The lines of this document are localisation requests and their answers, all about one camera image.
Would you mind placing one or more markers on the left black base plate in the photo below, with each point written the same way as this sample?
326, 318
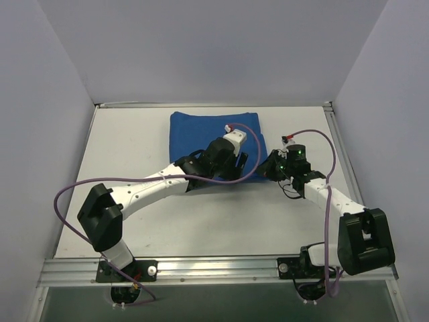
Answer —
140, 270

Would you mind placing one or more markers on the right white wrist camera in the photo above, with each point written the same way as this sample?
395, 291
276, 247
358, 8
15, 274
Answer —
287, 141

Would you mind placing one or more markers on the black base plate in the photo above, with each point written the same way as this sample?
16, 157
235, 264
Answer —
295, 267
140, 270

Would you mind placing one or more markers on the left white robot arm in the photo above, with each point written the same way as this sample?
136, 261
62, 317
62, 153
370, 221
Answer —
105, 209

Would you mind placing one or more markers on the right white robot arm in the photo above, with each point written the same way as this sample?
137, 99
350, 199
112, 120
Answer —
364, 240

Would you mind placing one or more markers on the blue surgical wrap cloth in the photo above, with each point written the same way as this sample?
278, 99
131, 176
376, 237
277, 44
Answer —
189, 133

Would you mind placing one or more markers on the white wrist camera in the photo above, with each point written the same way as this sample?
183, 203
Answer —
287, 141
237, 138

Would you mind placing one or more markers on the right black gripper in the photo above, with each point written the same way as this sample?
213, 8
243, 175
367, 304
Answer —
270, 166

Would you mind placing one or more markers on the aluminium rail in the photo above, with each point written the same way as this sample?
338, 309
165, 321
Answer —
68, 272
343, 177

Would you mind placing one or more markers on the aluminium front rail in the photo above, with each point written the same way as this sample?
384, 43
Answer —
68, 272

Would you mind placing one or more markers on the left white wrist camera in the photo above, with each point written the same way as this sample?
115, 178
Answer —
237, 138

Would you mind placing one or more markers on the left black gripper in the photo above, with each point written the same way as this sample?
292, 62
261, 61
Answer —
235, 164

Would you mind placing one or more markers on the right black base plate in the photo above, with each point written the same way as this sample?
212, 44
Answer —
295, 267

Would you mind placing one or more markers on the aluminium right side rail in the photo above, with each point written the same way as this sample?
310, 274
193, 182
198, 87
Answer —
343, 177

